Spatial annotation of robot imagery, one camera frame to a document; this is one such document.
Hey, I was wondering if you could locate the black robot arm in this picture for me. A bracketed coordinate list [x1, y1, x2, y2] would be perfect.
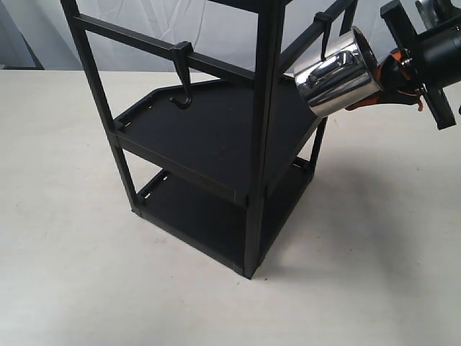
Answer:
[346, 1, 460, 130]

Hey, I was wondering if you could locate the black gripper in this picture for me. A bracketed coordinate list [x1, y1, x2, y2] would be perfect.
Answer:
[345, 1, 455, 129]

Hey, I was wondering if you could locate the stainless steel cup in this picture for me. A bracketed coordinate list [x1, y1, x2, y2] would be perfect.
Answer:
[294, 26, 382, 118]

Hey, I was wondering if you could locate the black metal shelf rack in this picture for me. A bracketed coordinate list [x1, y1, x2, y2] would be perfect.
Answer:
[61, 1, 357, 278]

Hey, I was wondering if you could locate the black hook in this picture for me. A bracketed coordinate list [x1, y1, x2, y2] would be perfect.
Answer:
[169, 41, 194, 110]
[314, 12, 336, 62]

